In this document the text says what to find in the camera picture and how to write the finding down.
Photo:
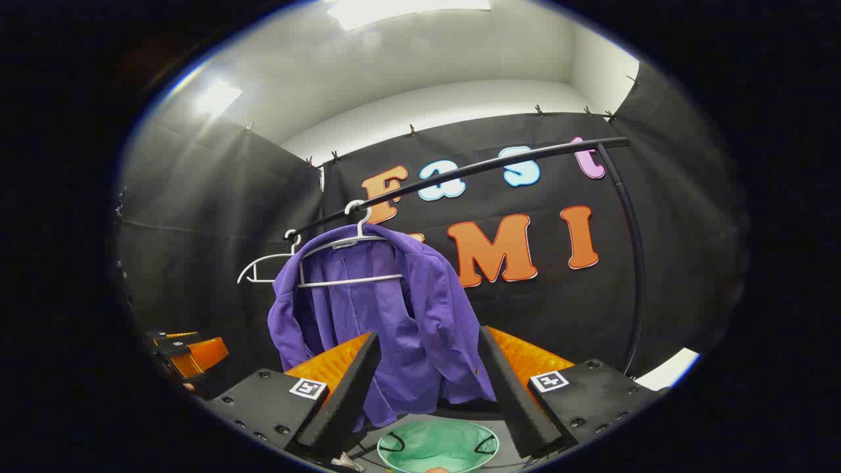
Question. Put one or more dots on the ceiling light panel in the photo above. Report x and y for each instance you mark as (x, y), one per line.
(407, 12)

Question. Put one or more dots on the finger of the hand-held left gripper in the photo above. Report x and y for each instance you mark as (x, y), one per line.
(204, 355)

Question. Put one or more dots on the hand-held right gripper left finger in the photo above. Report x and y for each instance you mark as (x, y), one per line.
(341, 401)

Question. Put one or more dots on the white plastic clothes hanger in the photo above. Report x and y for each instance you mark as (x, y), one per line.
(263, 264)
(360, 230)

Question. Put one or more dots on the black clothes rack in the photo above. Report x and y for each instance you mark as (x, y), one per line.
(499, 165)

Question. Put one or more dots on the green laundry hamper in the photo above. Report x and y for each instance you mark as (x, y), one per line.
(437, 447)

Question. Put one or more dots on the purple jacket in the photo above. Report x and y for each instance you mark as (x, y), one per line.
(427, 328)

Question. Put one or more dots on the black backdrop cloth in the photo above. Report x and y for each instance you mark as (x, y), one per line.
(217, 217)

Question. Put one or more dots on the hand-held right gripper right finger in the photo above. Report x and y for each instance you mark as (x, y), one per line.
(519, 401)

